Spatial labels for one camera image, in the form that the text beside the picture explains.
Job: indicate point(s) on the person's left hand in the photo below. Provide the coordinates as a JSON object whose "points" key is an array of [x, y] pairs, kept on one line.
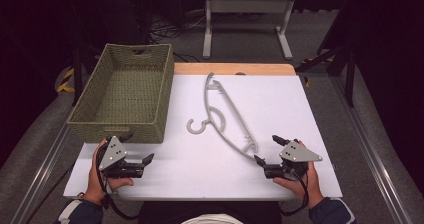
{"points": [[95, 184]]}

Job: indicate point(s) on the black metal stand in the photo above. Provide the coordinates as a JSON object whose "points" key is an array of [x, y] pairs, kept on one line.
{"points": [[349, 80], [77, 77]]}

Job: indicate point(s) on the green woven basket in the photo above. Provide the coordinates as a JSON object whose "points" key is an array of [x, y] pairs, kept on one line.
{"points": [[130, 84]]}

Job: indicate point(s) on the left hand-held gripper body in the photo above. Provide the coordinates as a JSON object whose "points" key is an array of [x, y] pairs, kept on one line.
{"points": [[113, 152]]}

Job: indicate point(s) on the grey plastic clothes hanger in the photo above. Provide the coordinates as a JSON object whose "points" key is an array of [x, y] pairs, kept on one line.
{"points": [[209, 108]]}

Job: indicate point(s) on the person's right hand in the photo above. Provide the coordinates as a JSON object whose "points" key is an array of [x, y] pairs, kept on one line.
{"points": [[311, 184]]}

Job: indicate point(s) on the white board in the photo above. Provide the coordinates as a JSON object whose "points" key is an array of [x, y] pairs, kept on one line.
{"points": [[206, 177]]}

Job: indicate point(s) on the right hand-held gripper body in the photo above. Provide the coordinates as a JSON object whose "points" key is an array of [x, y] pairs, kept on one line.
{"points": [[295, 154]]}

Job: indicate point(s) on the white metal desk frame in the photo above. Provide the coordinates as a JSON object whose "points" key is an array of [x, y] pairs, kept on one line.
{"points": [[246, 4]]}

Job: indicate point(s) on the person's torso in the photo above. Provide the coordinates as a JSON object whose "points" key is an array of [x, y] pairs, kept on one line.
{"points": [[210, 210]]}

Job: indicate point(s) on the metal floor rail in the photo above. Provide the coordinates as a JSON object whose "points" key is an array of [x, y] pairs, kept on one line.
{"points": [[43, 177], [373, 150]]}

